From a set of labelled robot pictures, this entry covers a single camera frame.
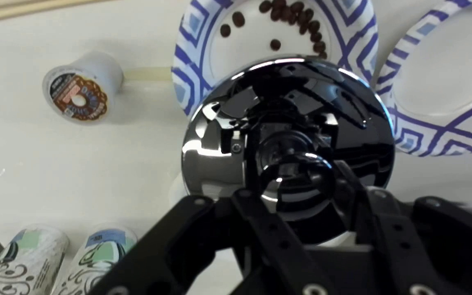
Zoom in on blue patterned paper plate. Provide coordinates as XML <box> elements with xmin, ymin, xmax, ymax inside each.
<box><xmin>170</xmin><ymin>0</ymin><xmax>378</xmax><ymax>117</ymax></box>

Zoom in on patterned paper cup by towel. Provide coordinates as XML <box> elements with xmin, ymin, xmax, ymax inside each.
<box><xmin>0</xmin><ymin>227</ymin><xmax>69</xmax><ymax>295</ymax></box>

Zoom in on coffee pod capsule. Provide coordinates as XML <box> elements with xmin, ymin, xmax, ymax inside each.
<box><xmin>42</xmin><ymin>51</ymin><xmax>124</xmax><ymax>125</ymax></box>

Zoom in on chrome jar lid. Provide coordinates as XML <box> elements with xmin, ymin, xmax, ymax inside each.
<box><xmin>180</xmin><ymin>56</ymin><xmax>395</xmax><ymax>245</ymax></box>

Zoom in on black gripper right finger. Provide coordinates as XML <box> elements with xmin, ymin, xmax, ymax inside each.
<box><xmin>333</xmin><ymin>161</ymin><xmax>472</xmax><ymax>295</ymax></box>

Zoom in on blue patterned paper bowl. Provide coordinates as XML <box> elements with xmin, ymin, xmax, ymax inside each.
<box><xmin>375</xmin><ymin>0</ymin><xmax>472</xmax><ymax>158</ymax></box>

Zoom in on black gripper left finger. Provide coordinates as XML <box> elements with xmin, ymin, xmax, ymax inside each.
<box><xmin>90</xmin><ymin>191</ymin><xmax>313</xmax><ymax>295</ymax></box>

